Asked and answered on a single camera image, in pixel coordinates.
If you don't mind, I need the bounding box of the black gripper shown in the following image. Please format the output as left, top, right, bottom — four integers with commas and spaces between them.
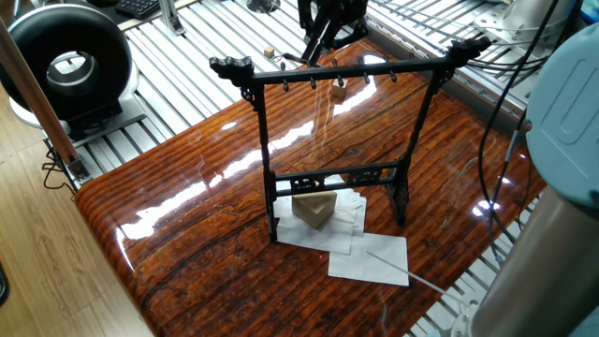
298, 0, 370, 65

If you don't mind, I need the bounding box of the thin calligraphy brush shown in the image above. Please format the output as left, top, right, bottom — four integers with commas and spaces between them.
279, 54, 314, 70

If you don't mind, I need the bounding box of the grey robot base column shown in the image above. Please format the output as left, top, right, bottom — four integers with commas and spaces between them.
501, 0, 572, 43

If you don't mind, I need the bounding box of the black metal pen rack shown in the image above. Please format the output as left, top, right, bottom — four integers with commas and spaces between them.
208, 33, 492, 246

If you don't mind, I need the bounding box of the small wooden cube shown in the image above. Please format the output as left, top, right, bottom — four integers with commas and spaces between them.
329, 81, 351, 102

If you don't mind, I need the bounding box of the large wooden block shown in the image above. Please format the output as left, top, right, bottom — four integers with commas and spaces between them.
291, 189, 339, 231

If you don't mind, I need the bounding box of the white paper sheet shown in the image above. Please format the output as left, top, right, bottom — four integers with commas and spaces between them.
307, 187, 369, 255
327, 231, 412, 287
270, 185, 349, 250

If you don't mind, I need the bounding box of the black keyboard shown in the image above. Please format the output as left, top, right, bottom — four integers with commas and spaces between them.
116, 0, 168, 21

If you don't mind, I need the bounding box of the brown wooden pole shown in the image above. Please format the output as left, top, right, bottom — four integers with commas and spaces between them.
0, 17, 81, 175

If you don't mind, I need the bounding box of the black round duct fan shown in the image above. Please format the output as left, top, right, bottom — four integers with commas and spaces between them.
0, 4, 139, 133

